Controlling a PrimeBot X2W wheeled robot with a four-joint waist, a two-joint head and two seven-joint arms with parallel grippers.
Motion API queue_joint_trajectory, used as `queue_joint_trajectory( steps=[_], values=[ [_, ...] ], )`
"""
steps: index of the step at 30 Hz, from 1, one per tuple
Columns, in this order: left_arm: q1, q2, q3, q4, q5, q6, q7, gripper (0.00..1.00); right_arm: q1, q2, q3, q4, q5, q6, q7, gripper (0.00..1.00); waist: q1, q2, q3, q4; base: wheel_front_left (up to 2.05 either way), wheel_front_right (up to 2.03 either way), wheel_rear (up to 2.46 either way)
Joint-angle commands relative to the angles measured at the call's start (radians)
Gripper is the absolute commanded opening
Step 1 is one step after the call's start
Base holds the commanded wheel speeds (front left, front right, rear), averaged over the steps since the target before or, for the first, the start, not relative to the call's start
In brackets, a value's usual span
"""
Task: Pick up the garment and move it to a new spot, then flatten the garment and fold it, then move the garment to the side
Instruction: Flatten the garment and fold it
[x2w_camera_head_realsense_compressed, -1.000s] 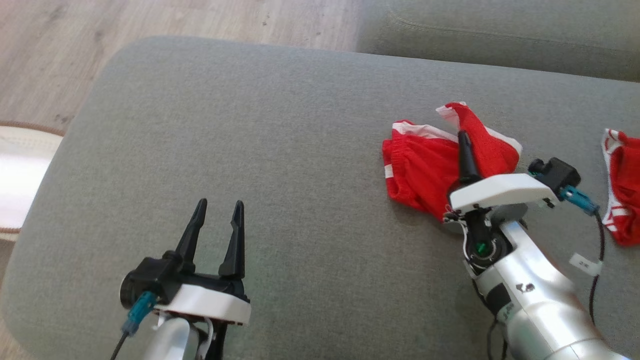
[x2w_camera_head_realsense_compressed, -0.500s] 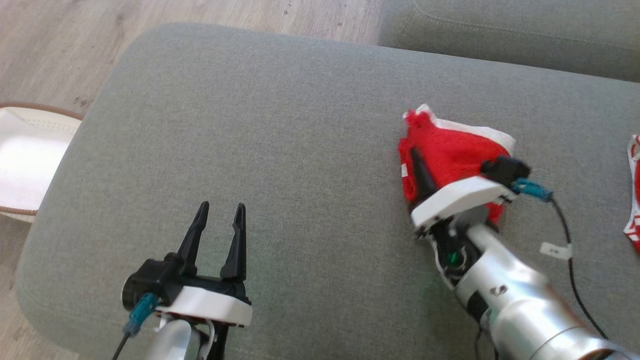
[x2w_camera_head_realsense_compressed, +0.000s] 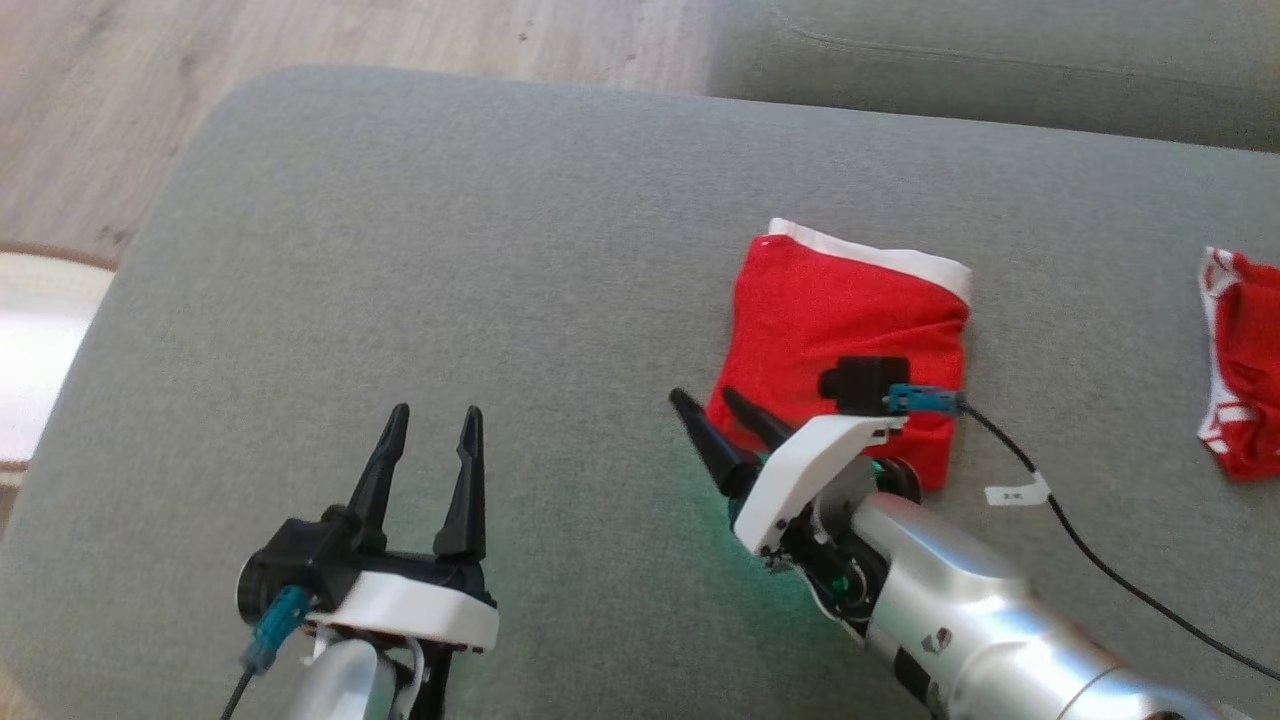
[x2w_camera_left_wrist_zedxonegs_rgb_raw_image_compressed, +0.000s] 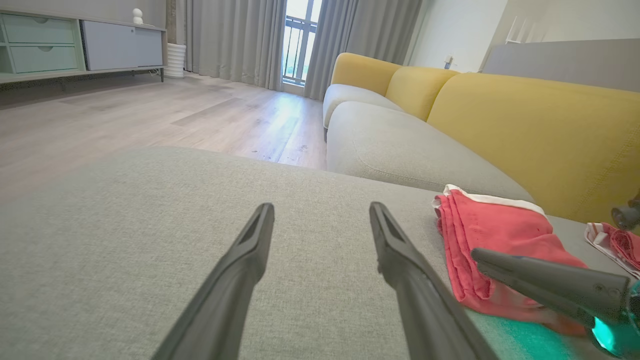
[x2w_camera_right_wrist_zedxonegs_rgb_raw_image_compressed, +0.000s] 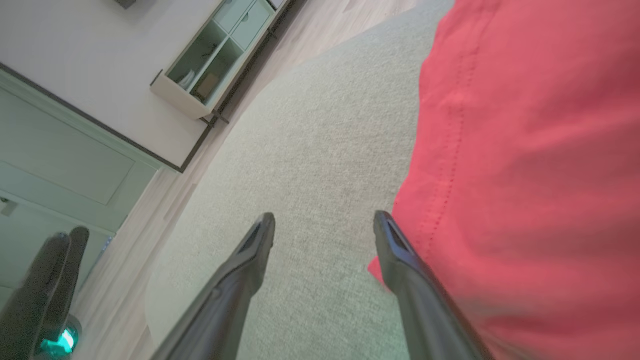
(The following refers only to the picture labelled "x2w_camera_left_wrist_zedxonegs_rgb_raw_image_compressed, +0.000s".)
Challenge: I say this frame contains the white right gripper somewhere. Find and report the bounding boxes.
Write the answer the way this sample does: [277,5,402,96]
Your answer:
[470,247,640,359]

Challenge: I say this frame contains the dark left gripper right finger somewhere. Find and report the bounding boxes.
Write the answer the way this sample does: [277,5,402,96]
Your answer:
[368,201,501,360]

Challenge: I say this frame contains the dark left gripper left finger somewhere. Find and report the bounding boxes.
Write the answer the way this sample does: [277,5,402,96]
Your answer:
[152,202,276,360]

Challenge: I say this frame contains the red jersey with number print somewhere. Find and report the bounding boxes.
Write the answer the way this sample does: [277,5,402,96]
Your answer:
[584,222,640,279]

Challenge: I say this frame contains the red shorts with white stripe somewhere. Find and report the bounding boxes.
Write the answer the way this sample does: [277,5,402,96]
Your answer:
[432,183,589,337]

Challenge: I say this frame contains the wide yellow sofa back cushion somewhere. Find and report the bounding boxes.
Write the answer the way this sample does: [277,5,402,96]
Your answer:
[427,72,640,227]

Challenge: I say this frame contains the large grey sofa seat cushion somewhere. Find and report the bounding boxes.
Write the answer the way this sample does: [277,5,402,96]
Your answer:
[325,101,536,203]

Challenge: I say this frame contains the grey upholstered panel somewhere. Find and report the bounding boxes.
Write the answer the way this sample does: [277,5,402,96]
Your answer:
[482,38,640,94]

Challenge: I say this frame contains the small grey sofa seat cushion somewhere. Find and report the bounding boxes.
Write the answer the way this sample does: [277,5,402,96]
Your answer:
[322,83,404,129]

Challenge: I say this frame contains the white ribbed floor vase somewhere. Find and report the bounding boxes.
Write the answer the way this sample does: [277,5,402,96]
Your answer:
[164,43,187,80]

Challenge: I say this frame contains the white slatted rack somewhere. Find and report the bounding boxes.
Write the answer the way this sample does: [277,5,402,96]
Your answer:
[505,17,549,44]

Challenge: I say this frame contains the low wooden media cabinet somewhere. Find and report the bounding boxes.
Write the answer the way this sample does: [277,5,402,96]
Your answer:
[0,7,169,94]

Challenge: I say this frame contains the grey curtain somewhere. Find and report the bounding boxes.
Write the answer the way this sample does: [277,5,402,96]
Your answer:
[175,0,288,92]
[303,0,424,101]

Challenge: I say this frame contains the glass balcony door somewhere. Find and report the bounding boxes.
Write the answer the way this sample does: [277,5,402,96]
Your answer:
[282,0,324,87]

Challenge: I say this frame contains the white cabinet sliding door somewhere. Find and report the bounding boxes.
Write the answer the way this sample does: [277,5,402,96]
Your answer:
[81,20,164,72]

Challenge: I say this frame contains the pale green cabinet drawer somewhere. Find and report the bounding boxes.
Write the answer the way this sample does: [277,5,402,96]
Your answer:
[9,45,80,74]
[1,13,77,45]

